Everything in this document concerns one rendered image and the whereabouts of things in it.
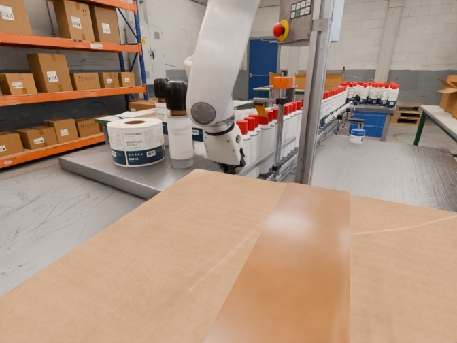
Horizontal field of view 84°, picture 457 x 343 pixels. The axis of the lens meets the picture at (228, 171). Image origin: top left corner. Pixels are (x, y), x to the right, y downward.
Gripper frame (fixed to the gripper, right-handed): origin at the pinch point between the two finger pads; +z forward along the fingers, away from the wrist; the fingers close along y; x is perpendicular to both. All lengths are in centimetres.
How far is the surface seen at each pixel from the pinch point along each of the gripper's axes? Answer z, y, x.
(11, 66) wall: 11, 449, -121
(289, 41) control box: -23.9, -4.6, -36.8
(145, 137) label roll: -2.4, 38.5, -5.7
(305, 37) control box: -25.7, -10.7, -32.9
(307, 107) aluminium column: -8.6, -13.7, -25.5
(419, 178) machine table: 30, -49, -50
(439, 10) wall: 123, -92, -789
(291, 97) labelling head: 9, 7, -68
